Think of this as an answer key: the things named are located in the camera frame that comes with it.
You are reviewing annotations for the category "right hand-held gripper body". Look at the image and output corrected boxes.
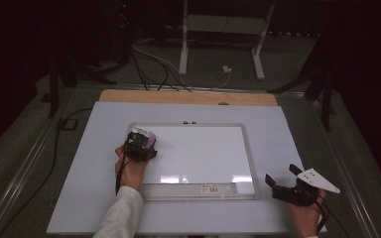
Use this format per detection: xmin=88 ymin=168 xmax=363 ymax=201
xmin=271 ymin=168 xmax=341 ymax=208

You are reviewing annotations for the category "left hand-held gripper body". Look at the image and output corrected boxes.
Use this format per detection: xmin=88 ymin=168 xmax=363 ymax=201
xmin=123 ymin=127 xmax=159 ymax=164

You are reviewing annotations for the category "person's left hand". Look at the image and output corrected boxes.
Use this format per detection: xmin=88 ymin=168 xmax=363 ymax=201
xmin=114 ymin=144 xmax=149 ymax=193

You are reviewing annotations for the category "person's right hand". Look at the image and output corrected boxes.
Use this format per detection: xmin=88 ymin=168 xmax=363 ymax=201
xmin=287 ymin=189 xmax=328 ymax=238

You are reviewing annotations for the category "large white sheet board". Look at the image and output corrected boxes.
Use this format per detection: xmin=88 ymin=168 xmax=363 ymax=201
xmin=46 ymin=100 xmax=327 ymax=236

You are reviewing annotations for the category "silver framed whiteboard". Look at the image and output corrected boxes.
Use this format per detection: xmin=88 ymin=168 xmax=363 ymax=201
xmin=125 ymin=122 xmax=262 ymax=202

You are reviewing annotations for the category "black square floor plate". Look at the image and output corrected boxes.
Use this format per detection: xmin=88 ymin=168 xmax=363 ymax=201
xmin=56 ymin=117 xmax=79 ymax=132

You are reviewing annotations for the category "black tripod stand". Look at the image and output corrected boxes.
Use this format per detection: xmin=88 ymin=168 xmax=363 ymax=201
xmin=267 ymin=63 xmax=338 ymax=132
xmin=40 ymin=57 xmax=118 ymax=120

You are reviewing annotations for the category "white metal stand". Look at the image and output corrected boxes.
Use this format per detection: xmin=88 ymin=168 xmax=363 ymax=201
xmin=178 ymin=0 xmax=276 ymax=81

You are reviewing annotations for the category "dark equipment rack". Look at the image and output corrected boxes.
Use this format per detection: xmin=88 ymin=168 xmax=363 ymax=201
xmin=110 ymin=0 xmax=138 ymax=65

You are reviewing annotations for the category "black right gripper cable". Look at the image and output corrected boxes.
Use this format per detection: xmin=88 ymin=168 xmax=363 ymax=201
xmin=316 ymin=191 xmax=350 ymax=238

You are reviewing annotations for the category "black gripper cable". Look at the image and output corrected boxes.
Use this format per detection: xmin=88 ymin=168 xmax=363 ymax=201
xmin=0 ymin=107 xmax=131 ymax=238
xmin=316 ymin=191 xmax=350 ymax=238

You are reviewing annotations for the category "aluminium frame rail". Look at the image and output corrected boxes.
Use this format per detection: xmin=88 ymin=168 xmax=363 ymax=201
xmin=0 ymin=87 xmax=77 ymax=238
xmin=306 ymin=95 xmax=381 ymax=238
xmin=75 ymin=81 xmax=307 ymax=99

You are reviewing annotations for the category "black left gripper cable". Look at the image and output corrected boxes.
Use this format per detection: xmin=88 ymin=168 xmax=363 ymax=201
xmin=0 ymin=107 xmax=131 ymax=238

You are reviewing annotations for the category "bundle of black floor cables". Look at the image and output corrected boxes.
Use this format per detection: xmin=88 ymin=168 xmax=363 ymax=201
xmin=125 ymin=38 xmax=192 ymax=93

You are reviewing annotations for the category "white plug with cable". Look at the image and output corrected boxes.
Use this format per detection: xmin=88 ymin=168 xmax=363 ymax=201
xmin=207 ymin=64 xmax=233 ymax=90

